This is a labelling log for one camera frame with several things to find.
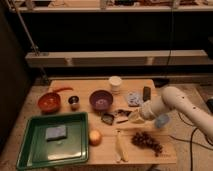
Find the orange carrot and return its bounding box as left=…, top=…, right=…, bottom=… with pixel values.
left=52, top=87, right=73, bottom=93

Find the red bowl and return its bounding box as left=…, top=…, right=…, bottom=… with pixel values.
left=37, top=92, right=61, bottom=113

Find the dark metal spatula head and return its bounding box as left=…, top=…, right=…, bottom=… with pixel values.
left=101, top=113, right=115, bottom=125

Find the purple grape bunch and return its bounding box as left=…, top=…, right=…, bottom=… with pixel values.
left=131, top=132, right=163, bottom=157

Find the orange round fruit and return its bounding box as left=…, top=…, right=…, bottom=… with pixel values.
left=89, top=130, right=102, bottom=145

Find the wooden board table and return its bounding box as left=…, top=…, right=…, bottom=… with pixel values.
left=49, top=79, right=177, bottom=167

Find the dark rectangular block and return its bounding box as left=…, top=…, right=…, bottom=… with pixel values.
left=143, top=86, right=151, bottom=102

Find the green plastic tray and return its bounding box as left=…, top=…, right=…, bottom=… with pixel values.
left=16, top=112, right=89, bottom=171

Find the white cylindrical cup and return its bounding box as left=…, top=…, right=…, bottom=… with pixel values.
left=108, top=76, right=122, bottom=93

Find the small dark metal cup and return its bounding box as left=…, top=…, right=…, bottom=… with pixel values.
left=68, top=96, right=79, bottom=110

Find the light blue cloth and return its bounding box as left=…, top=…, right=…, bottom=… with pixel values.
left=126, top=92, right=143, bottom=107

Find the silver fork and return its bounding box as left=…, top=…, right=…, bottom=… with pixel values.
left=116, top=119, right=128, bottom=124

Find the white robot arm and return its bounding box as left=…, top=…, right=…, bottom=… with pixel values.
left=128, top=86, right=213, bottom=141

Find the yellow banana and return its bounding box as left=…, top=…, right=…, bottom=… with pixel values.
left=115, top=131, right=128, bottom=162

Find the blue sponge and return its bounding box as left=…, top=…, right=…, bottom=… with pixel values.
left=45, top=125, right=67, bottom=141

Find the purple bowl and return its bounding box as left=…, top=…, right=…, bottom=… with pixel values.
left=89, top=90, right=113, bottom=111

